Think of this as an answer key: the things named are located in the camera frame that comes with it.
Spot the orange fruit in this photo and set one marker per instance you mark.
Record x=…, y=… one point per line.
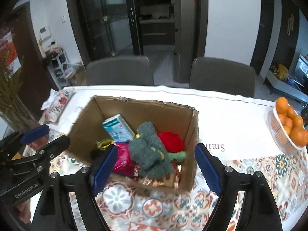
x=281, y=105
x=297, y=121
x=298, y=136

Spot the person's left hand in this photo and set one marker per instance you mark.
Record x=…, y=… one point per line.
x=24, y=212

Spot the tv screen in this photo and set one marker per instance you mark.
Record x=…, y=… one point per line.
x=301, y=68

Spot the patterned tablecloth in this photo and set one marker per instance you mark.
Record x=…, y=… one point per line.
x=234, y=128

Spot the dark glass door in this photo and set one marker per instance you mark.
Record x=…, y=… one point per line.
x=105, y=28

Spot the orange fruit front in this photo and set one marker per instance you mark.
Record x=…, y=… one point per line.
x=298, y=136

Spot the left grey dining chair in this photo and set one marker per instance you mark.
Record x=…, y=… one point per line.
x=121, y=70

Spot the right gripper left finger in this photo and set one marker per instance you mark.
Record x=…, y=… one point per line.
x=54, y=211

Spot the glass vase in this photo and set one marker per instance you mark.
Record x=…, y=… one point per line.
x=18, y=117

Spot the magenta snack packet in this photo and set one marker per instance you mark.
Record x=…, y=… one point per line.
x=124, y=165

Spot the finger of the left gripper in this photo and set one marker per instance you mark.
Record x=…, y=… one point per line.
x=13, y=143
x=41, y=158

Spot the orange fruit top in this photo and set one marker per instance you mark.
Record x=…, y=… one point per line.
x=281, y=105

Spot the right grey dining chair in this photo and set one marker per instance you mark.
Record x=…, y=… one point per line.
x=221, y=75

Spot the white wall intercom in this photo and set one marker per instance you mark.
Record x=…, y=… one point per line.
x=45, y=33

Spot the dried flower bouquet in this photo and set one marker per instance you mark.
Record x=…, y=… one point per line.
x=11, y=67

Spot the white tv console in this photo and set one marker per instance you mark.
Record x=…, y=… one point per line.
x=285, y=88

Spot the red candy packet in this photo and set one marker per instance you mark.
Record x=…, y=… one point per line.
x=172, y=180

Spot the green fuzzy glove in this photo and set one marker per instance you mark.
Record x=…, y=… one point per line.
x=148, y=152

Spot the yellow minion pouch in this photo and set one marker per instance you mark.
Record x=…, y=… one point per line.
x=104, y=144

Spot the white shoe rack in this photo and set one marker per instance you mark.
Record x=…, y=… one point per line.
x=60, y=69

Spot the white fruit basket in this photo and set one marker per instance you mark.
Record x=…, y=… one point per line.
x=279, y=134

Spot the brown cardboard box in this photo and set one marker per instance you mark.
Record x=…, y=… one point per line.
x=166, y=117

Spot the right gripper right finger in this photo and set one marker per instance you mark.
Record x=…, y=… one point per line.
x=259, y=209

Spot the grey dining chair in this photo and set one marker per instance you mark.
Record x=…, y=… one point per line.
x=121, y=70
x=221, y=75

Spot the orange fruit middle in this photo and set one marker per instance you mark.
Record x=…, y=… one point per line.
x=297, y=121

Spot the red fluffy pompom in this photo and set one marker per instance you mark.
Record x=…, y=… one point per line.
x=172, y=142

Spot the floral fabric pouch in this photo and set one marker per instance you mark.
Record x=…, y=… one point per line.
x=54, y=106

